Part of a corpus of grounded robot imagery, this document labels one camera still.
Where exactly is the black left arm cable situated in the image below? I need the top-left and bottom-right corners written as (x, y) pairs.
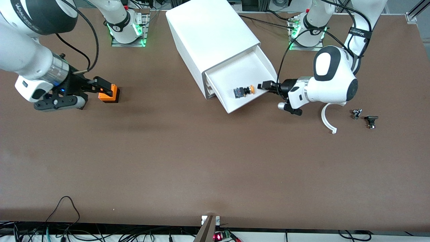
top-left (279, 0), bottom-right (373, 88)

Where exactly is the aluminium frame profile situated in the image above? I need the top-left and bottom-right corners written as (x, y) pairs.
top-left (405, 0), bottom-right (430, 23)

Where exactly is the circuit board with red light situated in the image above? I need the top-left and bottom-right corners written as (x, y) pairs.
top-left (214, 230), bottom-right (241, 242)

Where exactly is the orange box with hole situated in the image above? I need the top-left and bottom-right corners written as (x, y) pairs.
top-left (98, 84), bottom-right (120, 103)

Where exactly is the white semicircular clamp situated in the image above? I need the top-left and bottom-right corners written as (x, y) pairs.
top-left (321, 103), bottom-right (346, 134)

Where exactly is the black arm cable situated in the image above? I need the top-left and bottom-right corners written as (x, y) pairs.
top-left (279, 0), bottom-right (373, 88)
top-left (55, 0), bottom-right (99, 73)

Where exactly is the orange push button black body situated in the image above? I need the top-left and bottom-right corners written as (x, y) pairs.
top-left (233, 85), bottom-right (255, 99)

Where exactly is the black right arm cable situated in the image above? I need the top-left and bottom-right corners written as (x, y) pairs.
top-left (55, 0), bottom-right (99, 73)

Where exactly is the white drawer cabinet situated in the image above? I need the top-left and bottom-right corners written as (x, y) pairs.
top-left (166, 0), bottom-right (261, 100)

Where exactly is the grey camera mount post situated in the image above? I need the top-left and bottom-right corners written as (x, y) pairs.
top-left (193, 215), bottom-right (220, 242)

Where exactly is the black T-shaped switch part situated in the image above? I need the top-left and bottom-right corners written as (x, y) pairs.
top-left (364, 115), bottom-right (379, 129)

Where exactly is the thin black looped cable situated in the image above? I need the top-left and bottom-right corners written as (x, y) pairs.
top-left (45, 196), bottom-right (81, 234)

